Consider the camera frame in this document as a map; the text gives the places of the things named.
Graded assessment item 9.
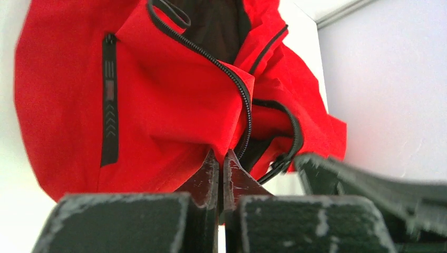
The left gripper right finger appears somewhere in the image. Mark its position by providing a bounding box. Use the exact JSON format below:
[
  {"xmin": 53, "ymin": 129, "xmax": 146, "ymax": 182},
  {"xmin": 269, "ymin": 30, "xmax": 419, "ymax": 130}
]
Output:
[{"xmin": 222, "ymin": 150, "xmax": 396, "ymax": 252}]

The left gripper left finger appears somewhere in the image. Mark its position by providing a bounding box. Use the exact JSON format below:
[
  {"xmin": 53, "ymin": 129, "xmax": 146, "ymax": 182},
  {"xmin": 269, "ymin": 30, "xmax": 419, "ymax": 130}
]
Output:
[{"xmin": 33, "ymin": 151, "xmax": 219, "ymax": 252}]

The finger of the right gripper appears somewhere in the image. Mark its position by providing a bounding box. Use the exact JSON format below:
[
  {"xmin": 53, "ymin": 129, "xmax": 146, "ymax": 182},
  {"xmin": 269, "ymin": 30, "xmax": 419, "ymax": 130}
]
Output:
[{"xmin": 294, "ymin": 153, "xmax": 446, "ymax": 244}]

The red jacket black lining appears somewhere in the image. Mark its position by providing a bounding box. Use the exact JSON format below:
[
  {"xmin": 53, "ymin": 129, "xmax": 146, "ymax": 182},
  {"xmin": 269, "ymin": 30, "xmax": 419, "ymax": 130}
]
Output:
[{"xmin": 14, "ymin": 1, "xmax": 347, "ymax": 201}]

